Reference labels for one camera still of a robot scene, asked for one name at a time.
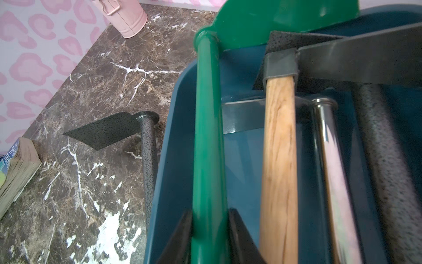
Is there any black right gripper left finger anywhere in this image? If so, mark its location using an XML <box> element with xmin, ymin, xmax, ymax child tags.
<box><xmin>156</xmin><ymin>209</ymin><xmax>192</xmax><ymax>264</ymax></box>

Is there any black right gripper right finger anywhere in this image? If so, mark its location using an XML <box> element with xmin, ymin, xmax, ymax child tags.
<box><xmin>228</xmin><ymin>208</ymin><xmax>266</xmax><ymax>264</ymax></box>

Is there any teal plastic storage box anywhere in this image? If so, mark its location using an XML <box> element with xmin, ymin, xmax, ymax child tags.
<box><xmin>145</xmin><ymin>4</ymin><xmax>422</xmax><ymax>264</ymax></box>

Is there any silver tool blue handle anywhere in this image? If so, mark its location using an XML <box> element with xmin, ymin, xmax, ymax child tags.
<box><xmin>222</xmin><ymin>97</ymin><xmax>364</xmax><ymax>264</ymax></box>

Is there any grey rake red handle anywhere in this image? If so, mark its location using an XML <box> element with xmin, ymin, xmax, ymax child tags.
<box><xmin>64</xmin><ymin>111</ymin><xmax>159</xmax><ymax>227</ymax></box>

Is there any grey hoe red handle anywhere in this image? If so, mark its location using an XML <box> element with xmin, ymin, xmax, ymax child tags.
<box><xmin>253</xmin><ymin>23</ymin><xmax>422</xmax><ymax>264</ymax></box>

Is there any green rake red handle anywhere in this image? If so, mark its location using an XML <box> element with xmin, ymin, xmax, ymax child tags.
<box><xmin>191</xmin><ymin>1</ymin><xmax>359</xmax><ymax>264</ymax></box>

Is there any wooden handle hammer tool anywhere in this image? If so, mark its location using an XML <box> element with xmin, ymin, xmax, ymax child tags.
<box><xmin>255</xmin><ymin>23</ymin><xmax>422</xmax><ymax>264</ymax></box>

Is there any blue treehouse book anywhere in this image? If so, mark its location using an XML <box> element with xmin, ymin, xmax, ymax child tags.
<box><xmin>1</xmin><ymin>137</ymin><xmax>41</xmax><ymax>217</ymax></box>

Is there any pink pencil cup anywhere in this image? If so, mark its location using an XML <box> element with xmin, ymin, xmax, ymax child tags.
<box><xmin>91</xmin><ymin>0</ymin><xmax>148</xmax><ymax>39</ymax></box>

